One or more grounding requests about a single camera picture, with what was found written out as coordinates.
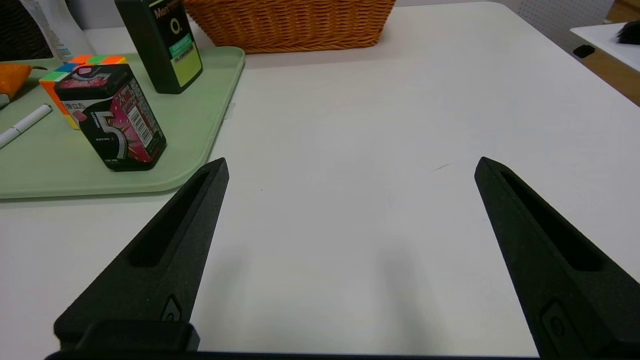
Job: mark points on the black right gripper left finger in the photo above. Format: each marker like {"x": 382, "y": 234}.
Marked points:
{"x": 150, "y": 280}

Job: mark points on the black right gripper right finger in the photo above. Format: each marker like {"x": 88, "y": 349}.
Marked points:
{"x": 560, "y": 280}

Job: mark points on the black pink gum box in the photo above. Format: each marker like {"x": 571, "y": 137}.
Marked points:
{"x": 117, "y": 125}

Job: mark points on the multicoloured puzzle cube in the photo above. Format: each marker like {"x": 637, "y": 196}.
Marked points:
{"x": 52, "y": 82}

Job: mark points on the black rectangular box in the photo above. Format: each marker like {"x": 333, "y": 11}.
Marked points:
{"x": 165, "y": 50}

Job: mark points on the orange snack bag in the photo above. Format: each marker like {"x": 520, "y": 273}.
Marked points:
{"x": 12, "y": 80}

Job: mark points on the dark brown wicker basket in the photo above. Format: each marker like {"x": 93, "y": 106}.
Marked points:
{"x": 20, "y": 30}

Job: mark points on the orange wicker basket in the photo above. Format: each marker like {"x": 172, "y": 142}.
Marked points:
{"x": 300, "y": 25}

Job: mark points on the light green plastic tray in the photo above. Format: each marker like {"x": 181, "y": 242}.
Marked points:
{"x": 190, "y": 145}

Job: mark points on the white pen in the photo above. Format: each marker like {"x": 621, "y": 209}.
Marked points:
{"x": 27, "y": 122}

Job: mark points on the small black block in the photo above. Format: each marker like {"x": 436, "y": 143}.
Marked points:
{"x": 583, "y": 51}

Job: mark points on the white side table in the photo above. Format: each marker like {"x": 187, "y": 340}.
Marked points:
{"x": 605, "y": 42}

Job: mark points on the black brush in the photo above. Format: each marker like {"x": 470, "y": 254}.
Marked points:
{"x": 630, "y": 34}

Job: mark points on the white translucent bottle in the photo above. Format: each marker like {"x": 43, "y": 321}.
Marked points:
{"x": 60, "y": 25}

